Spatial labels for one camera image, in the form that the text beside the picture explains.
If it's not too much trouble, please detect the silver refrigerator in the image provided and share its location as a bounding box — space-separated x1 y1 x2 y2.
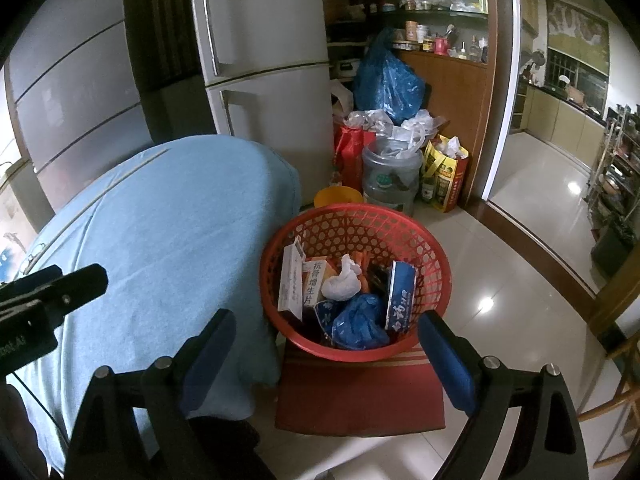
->
187 0 336 208

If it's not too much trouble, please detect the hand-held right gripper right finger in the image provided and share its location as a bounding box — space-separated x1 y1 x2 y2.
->
416 310 588 480

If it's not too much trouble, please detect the wooden chair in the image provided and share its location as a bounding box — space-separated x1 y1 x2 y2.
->
575 337 640 480

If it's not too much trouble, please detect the shelf of jars and boxes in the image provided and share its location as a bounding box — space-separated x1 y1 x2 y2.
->
322 0 488 63

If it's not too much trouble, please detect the large blue plastic sack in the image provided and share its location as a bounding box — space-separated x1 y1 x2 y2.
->
354 27 427 126

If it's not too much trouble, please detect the grey multi-door refrigerator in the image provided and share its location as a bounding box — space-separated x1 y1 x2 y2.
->
5 0 161 211

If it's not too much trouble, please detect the white bag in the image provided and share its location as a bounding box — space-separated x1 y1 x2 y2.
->
321 254 362 302

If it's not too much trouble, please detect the heap of white plastic bags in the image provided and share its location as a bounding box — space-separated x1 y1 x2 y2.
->
345 109 446 153

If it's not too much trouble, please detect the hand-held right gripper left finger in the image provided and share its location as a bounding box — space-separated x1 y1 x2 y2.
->
65 308 278 480

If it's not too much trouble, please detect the yellow shopping bag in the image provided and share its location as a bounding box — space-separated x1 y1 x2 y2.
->
422 135 471 213

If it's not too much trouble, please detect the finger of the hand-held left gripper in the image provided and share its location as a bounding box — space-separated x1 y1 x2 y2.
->
0 265 64 306
37 263 109 328

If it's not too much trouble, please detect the wooden cabinet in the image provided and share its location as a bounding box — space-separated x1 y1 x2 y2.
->
395 50 496 206

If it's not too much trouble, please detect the blue plastic bag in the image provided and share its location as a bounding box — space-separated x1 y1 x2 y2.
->
331 294 391 351

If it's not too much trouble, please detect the red plastic basket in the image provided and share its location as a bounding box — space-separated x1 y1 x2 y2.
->
260 203 452 363

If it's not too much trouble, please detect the clear water jug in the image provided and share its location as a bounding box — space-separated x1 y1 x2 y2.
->
361 135 423 217

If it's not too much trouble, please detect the kitchen counter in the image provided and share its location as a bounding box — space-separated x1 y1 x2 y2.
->
520 80 616 166

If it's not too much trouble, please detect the long white box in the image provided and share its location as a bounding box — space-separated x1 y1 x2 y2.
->
277 237 307 318

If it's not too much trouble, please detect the black bin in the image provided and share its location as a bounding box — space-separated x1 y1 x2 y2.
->
592 212 636 277

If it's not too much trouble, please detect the person's left forearm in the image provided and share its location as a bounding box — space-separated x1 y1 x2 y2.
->
0 382 51 480

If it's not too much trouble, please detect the metal rack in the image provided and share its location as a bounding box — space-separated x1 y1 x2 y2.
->
587 102 640 241

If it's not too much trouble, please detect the red chair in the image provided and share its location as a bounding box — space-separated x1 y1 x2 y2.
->
274 347 447 432

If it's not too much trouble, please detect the blue box with white lettering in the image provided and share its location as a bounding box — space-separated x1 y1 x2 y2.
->
385 260 419 333

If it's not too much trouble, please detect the kitchen window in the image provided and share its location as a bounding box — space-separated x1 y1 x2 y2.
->
545 0 612 92

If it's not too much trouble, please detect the blue tablecloth table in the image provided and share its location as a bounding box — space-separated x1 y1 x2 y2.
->
10 135 302 476

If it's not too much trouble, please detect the orange and white medicine box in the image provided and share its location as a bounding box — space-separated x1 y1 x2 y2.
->
301 256 335 308

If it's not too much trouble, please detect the yellow bucket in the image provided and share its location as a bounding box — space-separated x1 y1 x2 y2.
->
314 186 363 208

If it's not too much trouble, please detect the red gift bag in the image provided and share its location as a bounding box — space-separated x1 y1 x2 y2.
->
334 122 376 193

